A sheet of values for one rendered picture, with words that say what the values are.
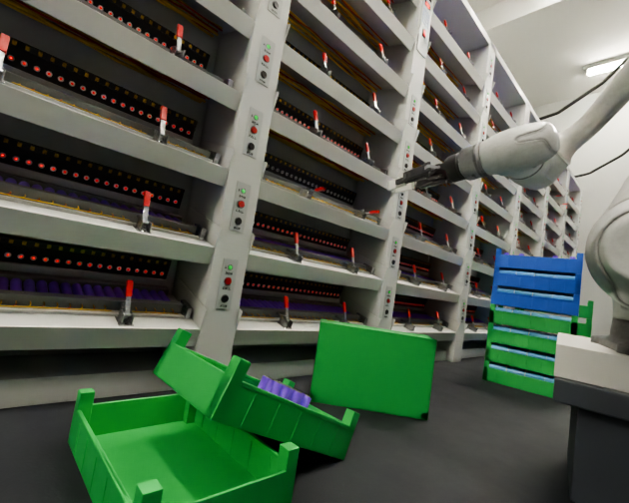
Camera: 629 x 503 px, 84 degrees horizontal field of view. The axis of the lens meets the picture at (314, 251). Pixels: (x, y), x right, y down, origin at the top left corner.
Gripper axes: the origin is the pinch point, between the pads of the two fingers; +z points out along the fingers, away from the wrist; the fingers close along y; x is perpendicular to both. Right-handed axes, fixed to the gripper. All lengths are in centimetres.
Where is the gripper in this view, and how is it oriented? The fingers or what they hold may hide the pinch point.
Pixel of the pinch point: (400, 185)
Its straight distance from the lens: 114.3
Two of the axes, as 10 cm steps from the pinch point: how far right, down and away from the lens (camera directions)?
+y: 7.4, 1.5, 6.5
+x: 0.3, -9.8, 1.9
